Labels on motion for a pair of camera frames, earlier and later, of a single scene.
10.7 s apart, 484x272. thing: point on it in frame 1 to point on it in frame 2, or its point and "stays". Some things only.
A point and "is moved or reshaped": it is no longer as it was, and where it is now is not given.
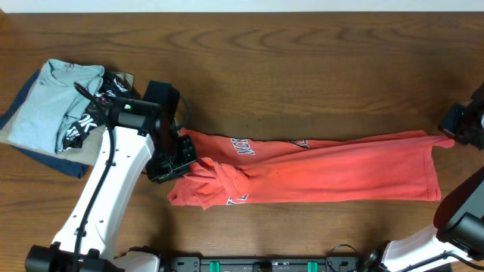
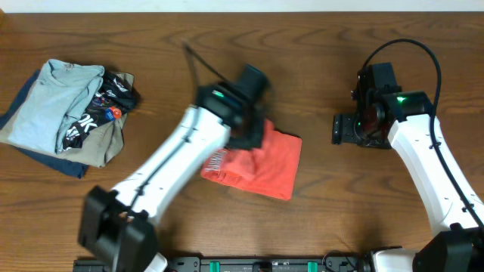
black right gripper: (448, 125) to (343, 131)
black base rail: (263, 264) stays
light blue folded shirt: (40, 125) stays
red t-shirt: (231, 170) is moved or reshaped
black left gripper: (161, 173) to (258, 141)
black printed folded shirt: (114, 85) stays
